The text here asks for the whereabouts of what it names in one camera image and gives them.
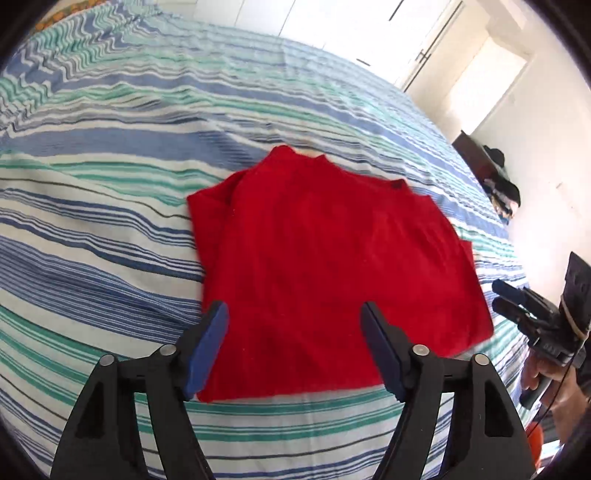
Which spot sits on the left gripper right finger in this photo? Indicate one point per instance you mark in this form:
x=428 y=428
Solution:
x=486 y=438

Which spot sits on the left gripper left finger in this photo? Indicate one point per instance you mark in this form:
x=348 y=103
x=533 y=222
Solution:
x=101 y=437

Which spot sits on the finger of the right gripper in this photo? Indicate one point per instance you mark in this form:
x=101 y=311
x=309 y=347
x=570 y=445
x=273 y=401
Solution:
x=515 y=313
x=524 y=297

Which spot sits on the red sweater with white rabbit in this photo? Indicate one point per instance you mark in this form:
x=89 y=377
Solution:
x=295 y=245

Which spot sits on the pile of clothes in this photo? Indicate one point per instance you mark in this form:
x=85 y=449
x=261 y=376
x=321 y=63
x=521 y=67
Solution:
x=502 y=192

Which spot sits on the person's right hand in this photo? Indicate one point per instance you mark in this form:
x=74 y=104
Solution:
x=563 y=398

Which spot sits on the orange red blanket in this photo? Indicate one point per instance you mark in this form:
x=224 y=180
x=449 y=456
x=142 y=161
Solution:
x=536 y=441

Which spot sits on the dark wooden nightstand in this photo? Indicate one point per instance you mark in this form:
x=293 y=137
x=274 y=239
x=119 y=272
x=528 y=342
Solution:
x=486 y=163

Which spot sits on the blue green striped bedspread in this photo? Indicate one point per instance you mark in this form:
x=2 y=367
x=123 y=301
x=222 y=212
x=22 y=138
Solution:
x=110 y=118

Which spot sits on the white built-in wardrobe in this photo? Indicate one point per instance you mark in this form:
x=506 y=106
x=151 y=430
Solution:
x=387 y=37

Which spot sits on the black right camera block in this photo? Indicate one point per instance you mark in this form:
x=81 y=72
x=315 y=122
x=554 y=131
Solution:
x=574 y=306

